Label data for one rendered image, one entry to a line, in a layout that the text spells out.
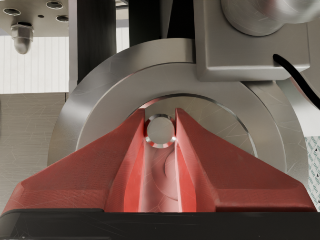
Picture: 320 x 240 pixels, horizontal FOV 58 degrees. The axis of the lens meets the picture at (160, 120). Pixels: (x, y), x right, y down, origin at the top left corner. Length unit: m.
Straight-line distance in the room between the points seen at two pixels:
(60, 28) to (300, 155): 0.45
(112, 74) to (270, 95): 0.09
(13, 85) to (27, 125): 2.67
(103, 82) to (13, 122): 0.38
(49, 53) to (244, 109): 2.98
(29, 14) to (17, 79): 2.69
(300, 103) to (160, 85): 0.09
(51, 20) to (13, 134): 0.20
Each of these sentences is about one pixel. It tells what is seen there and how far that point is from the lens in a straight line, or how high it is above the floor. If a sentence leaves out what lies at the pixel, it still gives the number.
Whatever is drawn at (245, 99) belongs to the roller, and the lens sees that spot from 0.17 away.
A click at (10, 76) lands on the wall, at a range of 3.23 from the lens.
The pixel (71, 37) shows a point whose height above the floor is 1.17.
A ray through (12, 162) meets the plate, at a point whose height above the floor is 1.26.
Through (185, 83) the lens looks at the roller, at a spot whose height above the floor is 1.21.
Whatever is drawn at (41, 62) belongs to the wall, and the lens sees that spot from 3.12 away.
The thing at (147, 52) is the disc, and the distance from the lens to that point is 0.17.
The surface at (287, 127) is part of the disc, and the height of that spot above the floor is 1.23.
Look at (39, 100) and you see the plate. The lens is 0.53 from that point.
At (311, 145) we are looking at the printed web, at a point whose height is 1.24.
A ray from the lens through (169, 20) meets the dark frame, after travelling 0.34.
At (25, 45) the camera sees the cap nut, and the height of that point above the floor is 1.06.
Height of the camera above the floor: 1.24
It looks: 5 degrees down
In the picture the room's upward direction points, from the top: 178 degrees clockwise
